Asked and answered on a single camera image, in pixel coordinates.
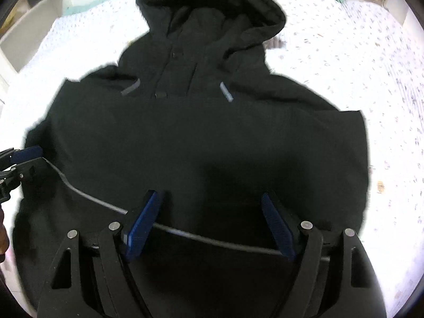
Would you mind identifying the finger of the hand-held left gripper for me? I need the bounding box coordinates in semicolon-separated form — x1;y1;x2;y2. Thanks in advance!
0;145;43;170
0;157;45;203

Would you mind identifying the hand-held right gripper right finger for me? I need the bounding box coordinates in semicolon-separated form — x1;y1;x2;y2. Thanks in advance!
261;192;388;318

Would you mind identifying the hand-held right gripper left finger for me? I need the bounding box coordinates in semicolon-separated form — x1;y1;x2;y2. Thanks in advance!
37;189;166;318

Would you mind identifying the black hooded jacket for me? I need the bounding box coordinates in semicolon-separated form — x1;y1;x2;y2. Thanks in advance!
13;0;370;318

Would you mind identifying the white open shelf unit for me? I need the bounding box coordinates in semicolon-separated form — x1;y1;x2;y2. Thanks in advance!
0;0;75;73

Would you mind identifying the white printed bed sheet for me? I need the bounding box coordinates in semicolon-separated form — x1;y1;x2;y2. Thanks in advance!
0;0;424;318

